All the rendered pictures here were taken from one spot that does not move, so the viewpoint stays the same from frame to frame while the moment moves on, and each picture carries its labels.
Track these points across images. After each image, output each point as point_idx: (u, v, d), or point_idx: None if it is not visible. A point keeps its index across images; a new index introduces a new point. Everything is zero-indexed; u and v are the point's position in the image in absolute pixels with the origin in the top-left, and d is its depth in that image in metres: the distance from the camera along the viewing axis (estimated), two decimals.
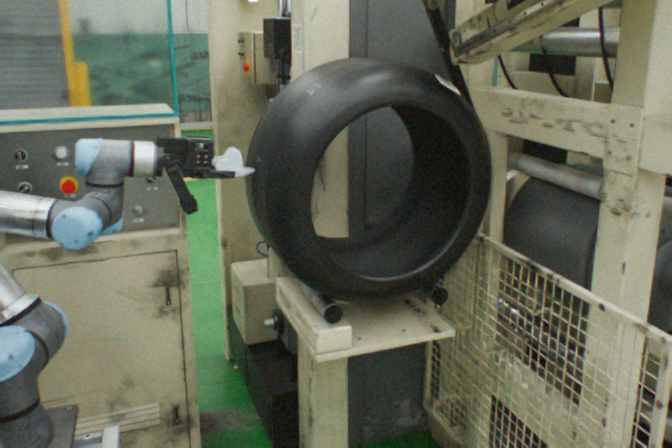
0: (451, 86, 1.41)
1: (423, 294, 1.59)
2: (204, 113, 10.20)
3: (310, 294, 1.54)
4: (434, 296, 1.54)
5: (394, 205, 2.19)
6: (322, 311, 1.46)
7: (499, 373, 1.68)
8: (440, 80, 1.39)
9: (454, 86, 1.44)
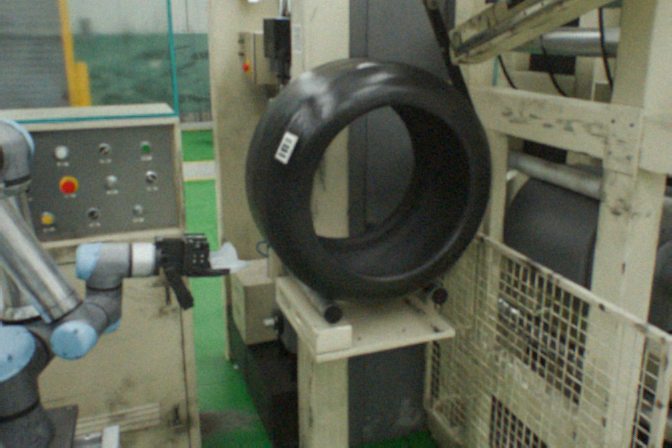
0: (288, 144, 1.31)
1: None
2: (204, 113, 10.20)
3: None
4: (445, 291, 1.55)
5: (394, 205, 2.19)
6: (339, 306, 1.47)
7: (499, 373, 1.68)
8: (283, 161, 1.31)
9: (285, 133, 1.32)
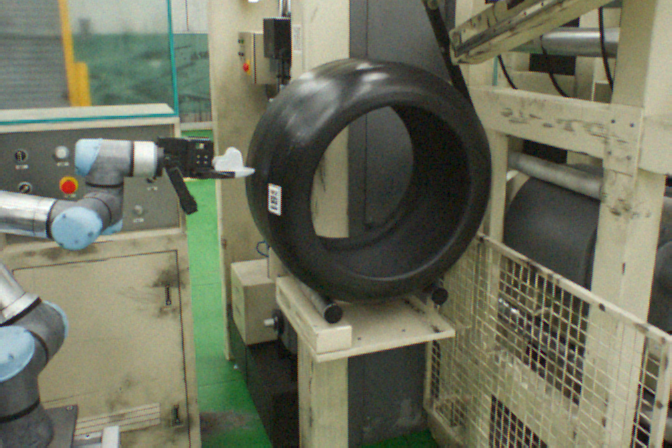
0: (275, 196, 1.32)
1: None
2: (204, 113, 10.20)
3: None
4: (440, 290, 1.54)
5: (394, 205, 2.19)
6: (334, 303, 1.46)
7: (499, 373, 1.68)
8: (276, 213, 1.33)
9: (268, 185, 1.34)
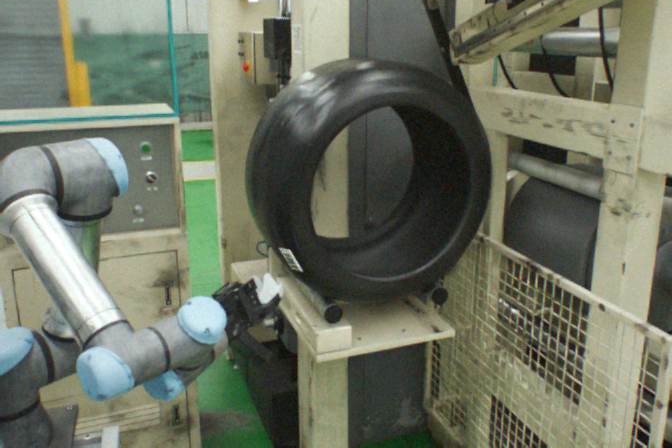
0: (289, 257, 1.37)
1: None
2: (204, 113, 10.20)
3: None
4: (444, 290, 1.55)
5: (394, 205, 2.19)
6: (340, 307, 1.47)
7: (499, 373, 1.68)
8: (299, 270, 1.38)
9: (279, 250, 1.38)
